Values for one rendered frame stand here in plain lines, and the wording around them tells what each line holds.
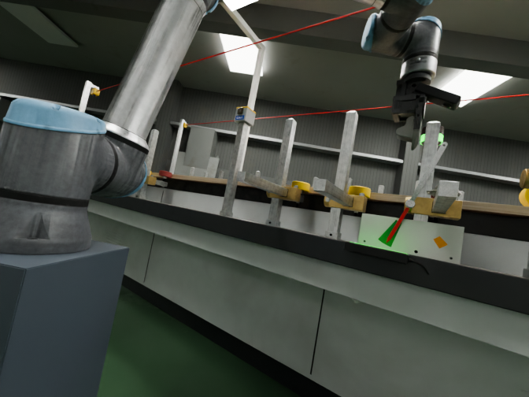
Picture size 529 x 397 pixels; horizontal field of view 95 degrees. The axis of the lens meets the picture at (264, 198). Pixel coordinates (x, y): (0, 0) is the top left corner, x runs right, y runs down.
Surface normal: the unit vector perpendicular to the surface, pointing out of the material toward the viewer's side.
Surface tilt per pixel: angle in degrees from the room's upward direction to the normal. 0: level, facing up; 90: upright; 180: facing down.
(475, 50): 90
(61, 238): 70
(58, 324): 90
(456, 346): 90
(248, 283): 90
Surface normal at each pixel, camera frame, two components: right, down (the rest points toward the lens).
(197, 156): -0.04, -0.08
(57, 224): 0.88, -0.22
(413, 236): -0.54, -0.16
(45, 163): 0.61, 0.05
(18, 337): 0.98, 0.18
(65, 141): 0.79, 0.10
